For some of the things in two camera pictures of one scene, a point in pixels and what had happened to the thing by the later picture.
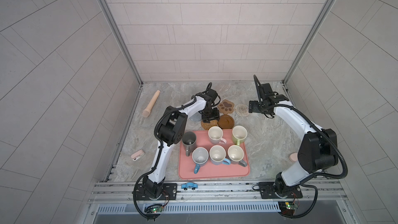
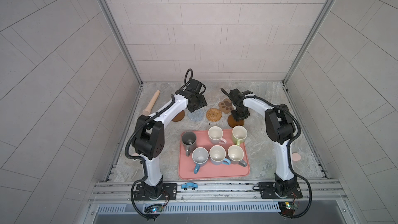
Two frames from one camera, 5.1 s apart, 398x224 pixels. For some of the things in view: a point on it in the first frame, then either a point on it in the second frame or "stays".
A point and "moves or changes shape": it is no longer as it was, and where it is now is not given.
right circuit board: [287, 208] stays
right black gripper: [255, 109] to [237, 117]
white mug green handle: [239, 133] stays
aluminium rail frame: [219, 201] stays
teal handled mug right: [236, 154] stays
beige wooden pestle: [146, 112] stays
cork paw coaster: [226, 107] stays
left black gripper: [215, 115] to [202, 102]
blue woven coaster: [196, 117] stays
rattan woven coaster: [207, 125] moves or changes shape
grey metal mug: [189, 142] stays
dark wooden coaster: [226, 122] to [232, 123]
